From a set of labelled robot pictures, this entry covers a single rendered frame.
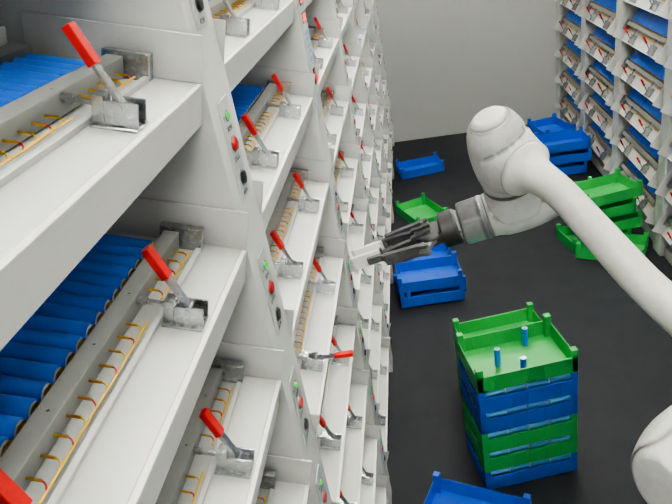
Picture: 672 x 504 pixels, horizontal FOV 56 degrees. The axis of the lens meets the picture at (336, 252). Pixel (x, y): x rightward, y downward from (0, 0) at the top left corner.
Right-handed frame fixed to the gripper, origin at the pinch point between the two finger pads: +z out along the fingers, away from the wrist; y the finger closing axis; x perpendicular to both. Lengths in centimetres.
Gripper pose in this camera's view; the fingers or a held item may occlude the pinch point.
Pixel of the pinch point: (367, 255)
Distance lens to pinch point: 134.9
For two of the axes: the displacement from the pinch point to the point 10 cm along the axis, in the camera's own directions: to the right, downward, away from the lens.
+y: 1.0, -4.7, 8.8
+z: -9.1, 3.1, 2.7
